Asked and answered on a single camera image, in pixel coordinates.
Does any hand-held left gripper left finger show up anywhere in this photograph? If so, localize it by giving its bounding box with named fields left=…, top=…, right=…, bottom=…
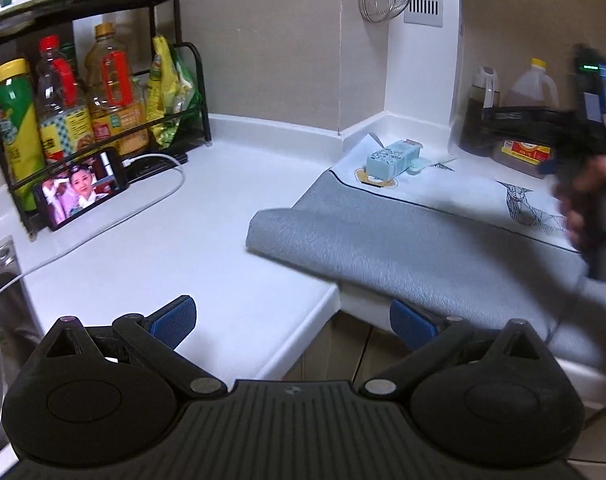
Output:
left=43, top=296, right=228, bottom=401

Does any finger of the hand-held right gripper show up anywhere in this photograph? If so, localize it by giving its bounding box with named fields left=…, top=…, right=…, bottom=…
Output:
left=482, top=105, right=581, bottom=137

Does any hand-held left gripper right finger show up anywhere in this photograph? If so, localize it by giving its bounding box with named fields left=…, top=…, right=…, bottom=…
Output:
left=358, top=299, right=556, bottom=401

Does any person's right hand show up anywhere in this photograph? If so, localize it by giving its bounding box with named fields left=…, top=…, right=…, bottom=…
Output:
left=553, top=154, right=606, bottom=252

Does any cooking wine jug yellow cap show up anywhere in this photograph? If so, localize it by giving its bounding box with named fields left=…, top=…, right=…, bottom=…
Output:
left=492, top=58, right=560, bottom=180

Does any dark soy sauce bottle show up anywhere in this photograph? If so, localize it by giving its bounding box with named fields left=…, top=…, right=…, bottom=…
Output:
left=458, top=65, right=500, bottom=157

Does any grey and white mat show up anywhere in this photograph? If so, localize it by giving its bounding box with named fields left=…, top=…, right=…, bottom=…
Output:
left=246, top=132, right=606, bottom=377

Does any teal plastic brush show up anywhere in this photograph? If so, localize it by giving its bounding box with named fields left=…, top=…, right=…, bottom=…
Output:
left=410, top=154, right=457, bottom=174

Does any black smartphone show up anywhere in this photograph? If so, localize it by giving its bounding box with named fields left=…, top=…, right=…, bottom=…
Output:
left=31, top=147, right=130, bottom=232

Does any steel sink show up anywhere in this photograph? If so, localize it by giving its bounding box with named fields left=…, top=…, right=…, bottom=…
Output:
left=0, top=236, right=44, bottom=467

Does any yellow green snack bag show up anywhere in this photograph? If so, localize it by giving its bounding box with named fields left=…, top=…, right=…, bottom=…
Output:
left=146, top=34, right=203, bottom=149

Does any red cap vinegar bottle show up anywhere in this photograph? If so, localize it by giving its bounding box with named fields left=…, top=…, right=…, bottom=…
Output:
left=35, top=35, right=96, bottom=164

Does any green bottle yellow cap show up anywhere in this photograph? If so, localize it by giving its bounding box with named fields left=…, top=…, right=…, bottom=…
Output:
left=0, top=58, right=47, bottom=212

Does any white charging cable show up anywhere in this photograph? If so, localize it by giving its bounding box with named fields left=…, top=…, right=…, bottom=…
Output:
left=20, top=153, right=187, bottom=279

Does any black wire rack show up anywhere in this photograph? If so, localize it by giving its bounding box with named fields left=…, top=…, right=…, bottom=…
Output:
left=0, top=0, right=213, bottom=241

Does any cooking oil bottle red handle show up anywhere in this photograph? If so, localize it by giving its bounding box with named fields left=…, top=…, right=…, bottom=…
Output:
left=85, top=23, right=150, bottom=157

